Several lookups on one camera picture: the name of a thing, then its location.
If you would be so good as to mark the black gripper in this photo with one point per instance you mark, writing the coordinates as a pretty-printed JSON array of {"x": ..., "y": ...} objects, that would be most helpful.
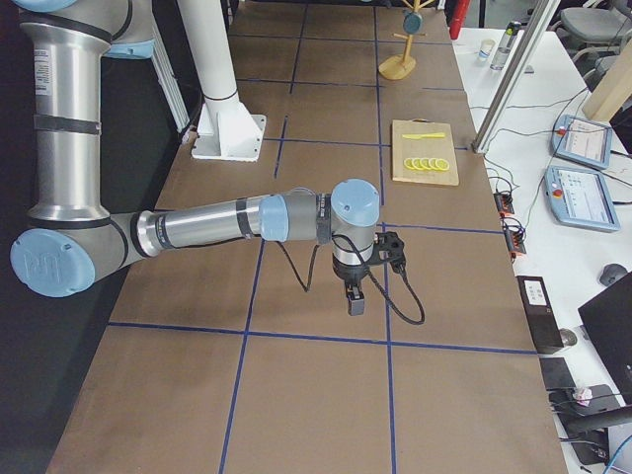
[{"x": 347, "y": 273}]

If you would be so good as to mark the teal ribbed mug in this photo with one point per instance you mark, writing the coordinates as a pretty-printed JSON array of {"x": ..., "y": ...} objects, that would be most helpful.
[{"x": 412, "y": 23}]

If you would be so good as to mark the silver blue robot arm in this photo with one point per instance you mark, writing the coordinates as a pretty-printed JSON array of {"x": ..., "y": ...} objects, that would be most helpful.
[{"x": 143, "y": 166}]

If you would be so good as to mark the wooden cup rack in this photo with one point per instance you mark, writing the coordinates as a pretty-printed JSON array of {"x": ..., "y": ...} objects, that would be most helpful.
[{"x": 400, "y": 66}]

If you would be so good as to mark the white paper cup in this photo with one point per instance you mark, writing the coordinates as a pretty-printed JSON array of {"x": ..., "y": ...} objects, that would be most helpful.
[{"x": 485, "y": 50}]

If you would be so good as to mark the wooden cutting board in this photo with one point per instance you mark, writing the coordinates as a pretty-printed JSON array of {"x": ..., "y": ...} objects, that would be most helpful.
[{"x": 412, "y": 161}]

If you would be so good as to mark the lower orange black connector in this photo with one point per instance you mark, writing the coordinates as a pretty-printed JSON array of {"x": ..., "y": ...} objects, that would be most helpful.
[{"x": 515, "y": 234}]

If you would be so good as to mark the orange black connector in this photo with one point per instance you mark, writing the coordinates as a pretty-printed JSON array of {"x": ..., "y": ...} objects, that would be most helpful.
[
  {"x": 504, "y": 203},
  {"x": 515, "y": 234}
]

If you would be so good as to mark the upper orange black connector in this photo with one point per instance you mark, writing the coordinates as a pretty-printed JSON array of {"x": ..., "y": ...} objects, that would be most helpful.
[{"x": 504, "y": 203}]

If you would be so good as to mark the yellow plastic knife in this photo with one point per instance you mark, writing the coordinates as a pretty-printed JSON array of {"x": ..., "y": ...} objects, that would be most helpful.
[{"x": 421, "y": 136}]

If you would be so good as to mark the black box with label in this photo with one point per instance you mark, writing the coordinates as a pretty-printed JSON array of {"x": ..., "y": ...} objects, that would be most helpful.
[{"x": 539, "y": 315}]

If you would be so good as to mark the black flat device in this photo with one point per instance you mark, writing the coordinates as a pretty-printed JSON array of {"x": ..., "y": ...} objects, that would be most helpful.
[{"x": 556, "y": 374}]

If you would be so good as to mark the lower teach pendant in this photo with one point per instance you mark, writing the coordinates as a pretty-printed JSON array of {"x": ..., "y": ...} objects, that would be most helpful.
[{"x": 580, "y": 198}]

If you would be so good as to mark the teach pendant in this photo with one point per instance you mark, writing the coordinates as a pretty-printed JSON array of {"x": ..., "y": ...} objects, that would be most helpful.
[
  {"x": 580, "y": 198},
  {"x": 582, "y": 141}
]

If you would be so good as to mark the black laptop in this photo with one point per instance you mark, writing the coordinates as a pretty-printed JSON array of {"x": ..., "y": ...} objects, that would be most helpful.
[{"x": 607, "y": 321}]

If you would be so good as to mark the grey computer mouse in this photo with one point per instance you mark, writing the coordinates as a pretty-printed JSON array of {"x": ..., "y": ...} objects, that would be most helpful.
[{"x": 612, "y": 273}]

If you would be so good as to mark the upper teach pendant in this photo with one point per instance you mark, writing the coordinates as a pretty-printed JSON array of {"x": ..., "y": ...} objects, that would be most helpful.
[{"x": 582, "y": 141}]

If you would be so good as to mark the red fire extinguisher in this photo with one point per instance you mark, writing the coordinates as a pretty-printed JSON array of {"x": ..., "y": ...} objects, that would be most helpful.
[{"x": 459, "y": 15}]

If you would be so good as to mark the clear water bottle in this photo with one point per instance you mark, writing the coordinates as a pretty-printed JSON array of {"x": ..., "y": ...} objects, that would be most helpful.
[{"x": 505, "y": 46}]

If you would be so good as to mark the wooden plank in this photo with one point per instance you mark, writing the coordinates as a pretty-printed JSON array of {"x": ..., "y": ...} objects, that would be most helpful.
[{"x": 613, "y": 89}]

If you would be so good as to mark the grey office chair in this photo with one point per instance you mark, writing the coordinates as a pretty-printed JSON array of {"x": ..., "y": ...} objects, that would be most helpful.
[{"x": 596, "y": 30}]

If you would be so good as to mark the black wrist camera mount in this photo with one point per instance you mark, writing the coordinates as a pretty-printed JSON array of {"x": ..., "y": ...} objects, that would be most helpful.
[{"x": 388, "y": 248}]

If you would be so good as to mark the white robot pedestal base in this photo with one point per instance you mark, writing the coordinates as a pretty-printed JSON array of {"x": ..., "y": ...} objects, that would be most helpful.
[{"x": 226, "y": 129}]

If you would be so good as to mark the aluminium frame post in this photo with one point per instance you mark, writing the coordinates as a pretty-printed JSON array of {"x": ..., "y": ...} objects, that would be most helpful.
[{"x": 536, "y": 27}]

